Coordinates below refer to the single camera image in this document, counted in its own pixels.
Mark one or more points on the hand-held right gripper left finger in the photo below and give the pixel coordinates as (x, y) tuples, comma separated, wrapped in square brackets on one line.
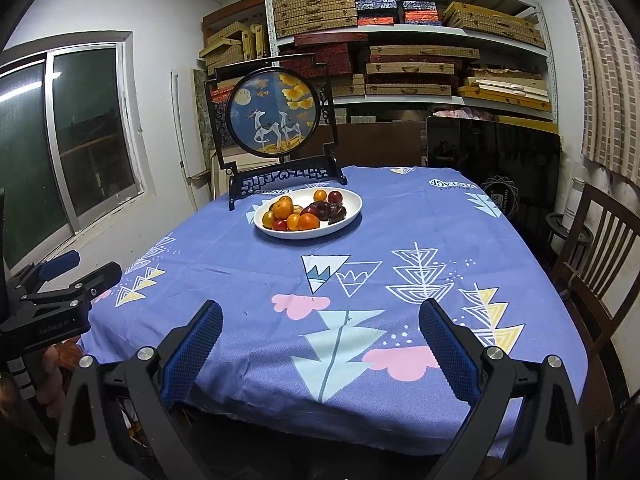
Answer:
[(195, 350)]

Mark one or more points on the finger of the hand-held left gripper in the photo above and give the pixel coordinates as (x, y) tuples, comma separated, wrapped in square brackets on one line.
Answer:
[(100, 277), (60, 262)]

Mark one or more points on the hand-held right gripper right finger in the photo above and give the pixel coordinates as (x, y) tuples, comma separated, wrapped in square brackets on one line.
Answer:
[(447, 350)]

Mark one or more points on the white oval plate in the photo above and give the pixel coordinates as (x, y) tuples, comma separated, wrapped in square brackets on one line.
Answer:
[(352, 202)]

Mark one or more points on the person's left hand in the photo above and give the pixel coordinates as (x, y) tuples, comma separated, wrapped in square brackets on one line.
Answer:
[(50, 380)]

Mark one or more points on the blue printed tablecloth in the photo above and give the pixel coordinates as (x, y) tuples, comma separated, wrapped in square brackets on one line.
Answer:
[(250, 270)]

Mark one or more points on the aluminium sliding window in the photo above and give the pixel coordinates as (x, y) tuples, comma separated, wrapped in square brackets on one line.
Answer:
[(90, 135)]

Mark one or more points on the dark wooden chair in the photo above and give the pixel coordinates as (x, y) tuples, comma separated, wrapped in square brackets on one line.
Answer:
[(600, 305)]

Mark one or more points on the black round stool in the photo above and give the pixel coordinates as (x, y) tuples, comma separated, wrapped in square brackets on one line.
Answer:
[(555, 220)]

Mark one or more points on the leaning framed panel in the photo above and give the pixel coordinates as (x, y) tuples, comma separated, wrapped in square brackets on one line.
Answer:
[(202, 125)]

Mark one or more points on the white cylindrical bottle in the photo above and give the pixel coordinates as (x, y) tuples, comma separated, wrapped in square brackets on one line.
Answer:
[(574, 207)]

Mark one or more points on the black glossy panel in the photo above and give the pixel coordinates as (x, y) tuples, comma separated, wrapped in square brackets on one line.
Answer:
[(525, 160)]

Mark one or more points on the brown wooden board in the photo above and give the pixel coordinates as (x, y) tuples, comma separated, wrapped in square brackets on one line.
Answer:
[(380, 145)]

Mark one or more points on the pink cloth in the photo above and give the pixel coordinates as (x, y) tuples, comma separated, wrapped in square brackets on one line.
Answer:
[(460, 112)]

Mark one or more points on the round deer painting table screen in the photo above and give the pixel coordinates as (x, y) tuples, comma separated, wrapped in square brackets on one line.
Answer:
[(272, 110)]

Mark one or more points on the stack of pale flat boxes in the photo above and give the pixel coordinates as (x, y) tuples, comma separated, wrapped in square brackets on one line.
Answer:
[(505, 87)]

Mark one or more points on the checked beige curtain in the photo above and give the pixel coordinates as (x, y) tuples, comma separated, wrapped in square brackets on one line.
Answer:
[(610, 85)]

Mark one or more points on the stack of dark red boxes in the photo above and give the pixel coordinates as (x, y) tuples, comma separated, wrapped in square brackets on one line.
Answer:
[(325, 55)]

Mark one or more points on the red patterned box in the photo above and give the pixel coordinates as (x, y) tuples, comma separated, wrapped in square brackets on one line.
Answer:
[(377, 20)]

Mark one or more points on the stack of tan woven boxes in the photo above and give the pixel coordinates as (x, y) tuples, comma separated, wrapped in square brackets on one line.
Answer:
[(315, 10)]

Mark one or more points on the white wall pipe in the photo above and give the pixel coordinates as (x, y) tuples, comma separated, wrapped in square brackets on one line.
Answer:
[(179, 125)]

